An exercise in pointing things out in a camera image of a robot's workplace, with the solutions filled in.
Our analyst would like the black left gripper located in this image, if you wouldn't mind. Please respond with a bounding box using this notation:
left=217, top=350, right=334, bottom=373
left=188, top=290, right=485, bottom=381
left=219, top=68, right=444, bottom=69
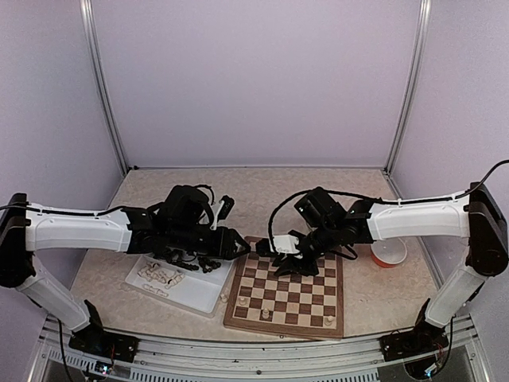
left=168, top=224, right=251, bottom=260

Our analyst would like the wooden chess board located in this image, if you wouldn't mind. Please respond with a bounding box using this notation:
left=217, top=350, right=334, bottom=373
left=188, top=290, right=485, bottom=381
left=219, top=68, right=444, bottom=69
left=223, top=252, right=344, bottom=340

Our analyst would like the white plastic divided tray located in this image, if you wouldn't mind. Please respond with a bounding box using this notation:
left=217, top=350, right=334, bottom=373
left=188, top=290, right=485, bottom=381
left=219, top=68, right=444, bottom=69
left=125, top=255, right=235, bottom=318

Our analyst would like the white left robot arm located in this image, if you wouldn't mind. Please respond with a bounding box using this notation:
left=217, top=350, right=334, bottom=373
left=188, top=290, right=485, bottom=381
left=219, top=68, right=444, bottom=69
left=1, top=185, right=251, bottom=359

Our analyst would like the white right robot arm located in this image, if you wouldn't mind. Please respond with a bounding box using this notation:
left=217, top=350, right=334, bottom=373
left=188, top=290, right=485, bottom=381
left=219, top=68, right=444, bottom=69
left=268, top=182, right=508, bottom=361

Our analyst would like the pile of dark chess pieces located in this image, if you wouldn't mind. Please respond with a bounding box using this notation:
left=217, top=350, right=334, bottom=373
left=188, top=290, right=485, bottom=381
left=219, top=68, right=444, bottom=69
left=154, top=256, right=222, bottom=274

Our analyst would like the pile of white chess pieces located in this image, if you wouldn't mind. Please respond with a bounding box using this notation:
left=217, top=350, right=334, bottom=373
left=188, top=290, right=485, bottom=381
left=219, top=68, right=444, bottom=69
left=137, top=263, right=185, bottom=298

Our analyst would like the orange white bowl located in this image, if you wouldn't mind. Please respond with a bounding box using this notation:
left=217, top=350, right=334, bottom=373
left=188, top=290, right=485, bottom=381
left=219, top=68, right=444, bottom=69
left=370, top=238, right=408, bottom=268

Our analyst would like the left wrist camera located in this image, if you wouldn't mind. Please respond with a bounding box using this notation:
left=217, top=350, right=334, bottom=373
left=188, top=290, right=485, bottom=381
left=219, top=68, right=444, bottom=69
left=211, top=195, right=235, bottom=231

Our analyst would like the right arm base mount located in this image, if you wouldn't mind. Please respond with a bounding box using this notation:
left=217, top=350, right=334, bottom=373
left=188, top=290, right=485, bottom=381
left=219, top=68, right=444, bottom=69
left=379, top=328, right=449, bottom=362

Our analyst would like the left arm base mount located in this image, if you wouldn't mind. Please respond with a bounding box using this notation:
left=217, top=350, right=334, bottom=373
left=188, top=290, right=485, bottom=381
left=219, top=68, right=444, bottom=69
left=69, top=325, right=139, bottom=363

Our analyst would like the front aluminium rail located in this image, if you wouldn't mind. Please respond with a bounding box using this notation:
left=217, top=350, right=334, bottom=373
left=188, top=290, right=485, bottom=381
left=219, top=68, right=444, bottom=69
left=27, top=314, right=490, bottom=382

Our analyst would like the left aluminium frame post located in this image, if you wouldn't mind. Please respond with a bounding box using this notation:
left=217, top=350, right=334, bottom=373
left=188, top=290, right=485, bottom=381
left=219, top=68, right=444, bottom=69
left=80, top=0, right=130, bottom=177

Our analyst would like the aluminium frame post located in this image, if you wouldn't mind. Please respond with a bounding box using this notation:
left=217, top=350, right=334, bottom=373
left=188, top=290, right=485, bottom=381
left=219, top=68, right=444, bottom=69
left=384, top=0, right=432, bottom=177
left=80, top=0, right=130, bottom=177

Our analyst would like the right aluminium frame post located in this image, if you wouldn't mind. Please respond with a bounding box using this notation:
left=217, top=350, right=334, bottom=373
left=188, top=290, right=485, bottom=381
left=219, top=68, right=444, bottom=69
left=384, top=0, right=432, bottom=177

